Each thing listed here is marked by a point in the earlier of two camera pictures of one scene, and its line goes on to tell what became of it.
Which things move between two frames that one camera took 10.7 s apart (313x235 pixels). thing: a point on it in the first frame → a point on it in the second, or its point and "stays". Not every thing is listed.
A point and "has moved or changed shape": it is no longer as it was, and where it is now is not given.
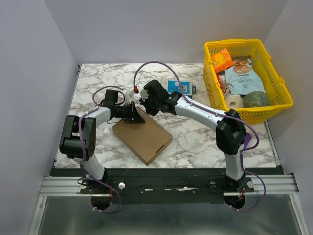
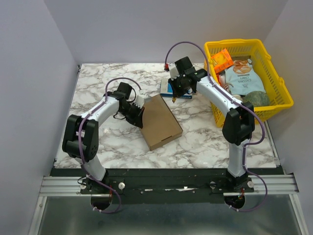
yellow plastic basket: [279, 98] stays
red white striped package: [221, 81] stays
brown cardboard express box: [145, 140] has moved or changed shape
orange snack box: [221, 60] stays
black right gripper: [145, 102] → [179, 88]
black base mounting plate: [165, 185] stays
